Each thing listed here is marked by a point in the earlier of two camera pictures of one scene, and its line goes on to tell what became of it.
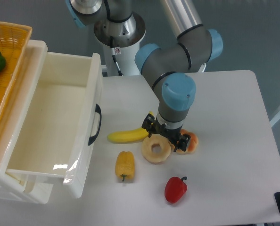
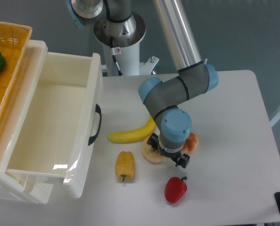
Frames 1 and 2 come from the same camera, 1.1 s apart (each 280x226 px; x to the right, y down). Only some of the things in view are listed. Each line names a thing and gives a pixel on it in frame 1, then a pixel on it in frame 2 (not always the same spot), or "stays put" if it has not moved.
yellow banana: x=126 y=136 stays put
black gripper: x=151 y=125 to x=183 y=160
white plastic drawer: x=60 y=134 stays put
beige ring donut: x=165 y=150 stays put
